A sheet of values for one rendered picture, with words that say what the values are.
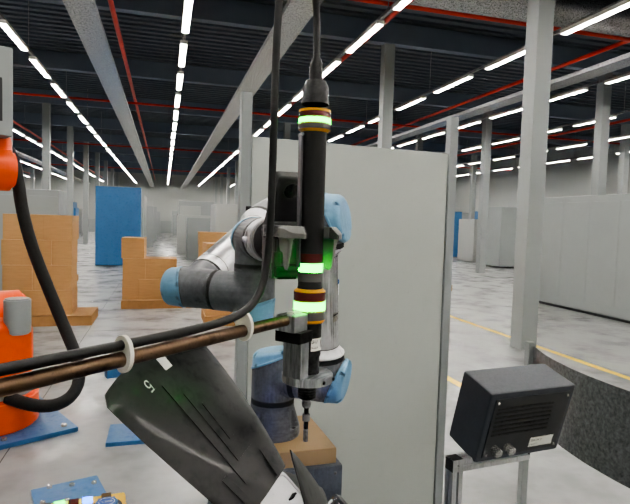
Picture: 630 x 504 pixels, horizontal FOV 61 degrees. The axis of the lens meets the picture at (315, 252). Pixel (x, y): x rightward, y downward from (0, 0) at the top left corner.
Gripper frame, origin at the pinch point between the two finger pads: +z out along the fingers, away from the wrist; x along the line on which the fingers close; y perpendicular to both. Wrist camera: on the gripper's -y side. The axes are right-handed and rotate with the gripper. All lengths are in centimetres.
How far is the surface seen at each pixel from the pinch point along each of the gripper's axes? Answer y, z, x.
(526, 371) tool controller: 35, -39, -74
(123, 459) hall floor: 159, -303, 10
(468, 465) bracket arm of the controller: 56, -38, -56
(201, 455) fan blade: 26.5, 2.9, 15.2
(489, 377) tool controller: 35, -38, -62
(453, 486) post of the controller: 60, -38, -52
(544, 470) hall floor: 159, -199, -250
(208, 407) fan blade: 22.5, -1.6, 13.6
